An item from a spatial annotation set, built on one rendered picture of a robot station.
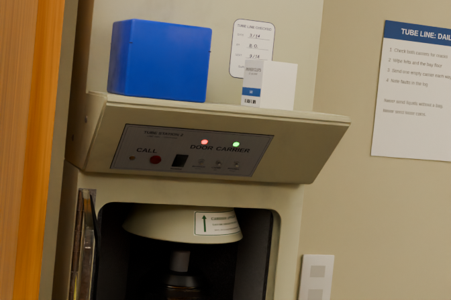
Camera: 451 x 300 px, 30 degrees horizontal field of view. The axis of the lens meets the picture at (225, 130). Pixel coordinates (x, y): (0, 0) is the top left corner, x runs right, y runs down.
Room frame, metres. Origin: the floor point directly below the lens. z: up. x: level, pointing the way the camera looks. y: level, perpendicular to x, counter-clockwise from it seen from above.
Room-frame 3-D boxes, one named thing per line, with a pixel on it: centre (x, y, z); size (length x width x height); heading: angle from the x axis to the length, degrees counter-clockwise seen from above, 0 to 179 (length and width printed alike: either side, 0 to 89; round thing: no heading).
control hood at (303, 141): (1.06, 0.01, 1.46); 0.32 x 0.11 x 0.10; 111
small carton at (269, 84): (1.09, -0.05, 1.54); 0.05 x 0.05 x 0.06; 28
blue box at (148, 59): (1.03, 0.09, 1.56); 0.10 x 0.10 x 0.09; 21
